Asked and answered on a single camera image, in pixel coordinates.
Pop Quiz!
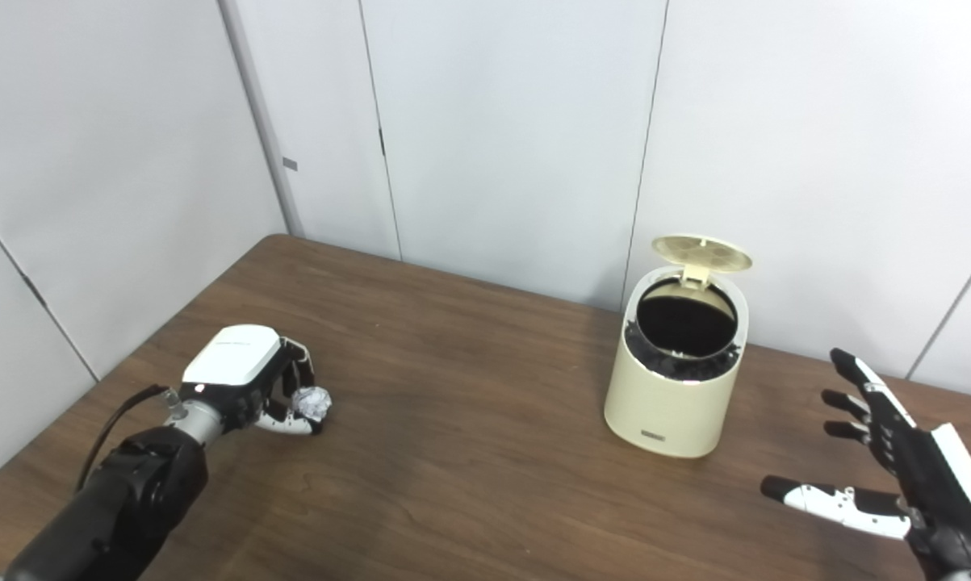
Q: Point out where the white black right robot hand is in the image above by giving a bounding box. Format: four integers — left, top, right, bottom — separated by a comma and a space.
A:
760, 348, 971, 581

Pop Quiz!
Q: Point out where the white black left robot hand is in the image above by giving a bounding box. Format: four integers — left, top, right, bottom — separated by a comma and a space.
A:
180, 324, 324, 437

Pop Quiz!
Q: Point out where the white paper ball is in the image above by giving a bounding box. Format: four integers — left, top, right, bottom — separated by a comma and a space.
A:
293, 387, 330, 422

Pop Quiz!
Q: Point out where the cream round bin lid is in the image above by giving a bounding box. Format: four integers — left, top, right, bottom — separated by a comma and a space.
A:
651, 235, 753, 287

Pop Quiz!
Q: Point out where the black bin liner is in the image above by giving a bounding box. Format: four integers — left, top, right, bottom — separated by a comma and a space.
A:
624, 278, 744, 382

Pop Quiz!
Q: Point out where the cream-colored bin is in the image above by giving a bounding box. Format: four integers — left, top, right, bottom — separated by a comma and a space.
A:
604, 270, 751, 459

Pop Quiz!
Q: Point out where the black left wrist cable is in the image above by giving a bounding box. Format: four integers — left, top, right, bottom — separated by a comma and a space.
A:
75, 384, 189, 493

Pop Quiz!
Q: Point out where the grey wall corner post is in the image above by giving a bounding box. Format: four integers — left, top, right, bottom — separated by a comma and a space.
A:
217, 0, 304, 237

